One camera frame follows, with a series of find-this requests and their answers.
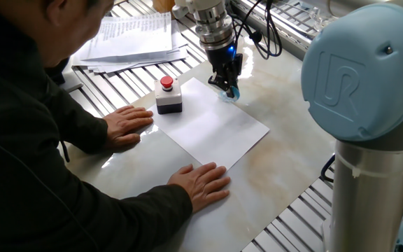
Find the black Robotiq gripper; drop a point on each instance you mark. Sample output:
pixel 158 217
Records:
pixel 222 57

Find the blue correction tape dispenser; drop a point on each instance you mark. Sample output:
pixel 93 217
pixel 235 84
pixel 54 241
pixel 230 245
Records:
pixel 235 94

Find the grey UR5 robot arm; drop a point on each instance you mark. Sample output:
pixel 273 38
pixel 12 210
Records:
pixel 362 70

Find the left forearm dark sleeve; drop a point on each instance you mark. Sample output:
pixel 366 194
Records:
pixel 79 126

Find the right forearm dark sleeve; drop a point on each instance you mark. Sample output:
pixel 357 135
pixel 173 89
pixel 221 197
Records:
pixel 145 217

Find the person right hand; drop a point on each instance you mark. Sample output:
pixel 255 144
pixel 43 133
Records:
pixel 201 185

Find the person left hand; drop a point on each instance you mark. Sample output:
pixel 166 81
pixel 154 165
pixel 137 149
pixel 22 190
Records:
pixel 124 124

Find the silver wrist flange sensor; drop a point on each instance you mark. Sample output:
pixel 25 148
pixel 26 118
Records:
pixel 215 29

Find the loose white paper pile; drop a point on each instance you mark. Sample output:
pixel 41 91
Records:
pixel 180 49

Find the grey box red push button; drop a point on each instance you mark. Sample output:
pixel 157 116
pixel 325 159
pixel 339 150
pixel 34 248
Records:
pixel 168 99

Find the wooden block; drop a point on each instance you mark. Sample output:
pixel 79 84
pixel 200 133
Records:
pixel 163 5

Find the clear drinking glass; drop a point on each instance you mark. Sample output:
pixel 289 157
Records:
pixel 318 19

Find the printed white paper sheet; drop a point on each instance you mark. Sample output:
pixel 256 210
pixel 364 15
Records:
pixel 128 35

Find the grey metal stand plate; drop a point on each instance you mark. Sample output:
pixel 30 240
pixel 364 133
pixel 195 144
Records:
pixel 73 82

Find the person head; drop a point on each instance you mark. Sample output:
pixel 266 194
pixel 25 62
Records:
pixel 72 29

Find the person torso dark jacket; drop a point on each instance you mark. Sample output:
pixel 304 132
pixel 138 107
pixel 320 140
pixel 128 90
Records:
pixel 12 157

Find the thick aluminium rail profile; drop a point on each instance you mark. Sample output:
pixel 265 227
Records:
pixel 282 38

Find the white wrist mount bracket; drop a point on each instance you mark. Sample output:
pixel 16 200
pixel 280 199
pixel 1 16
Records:
pixel 180 8

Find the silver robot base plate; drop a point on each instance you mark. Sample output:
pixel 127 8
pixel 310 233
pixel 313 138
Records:
pixel 325 232

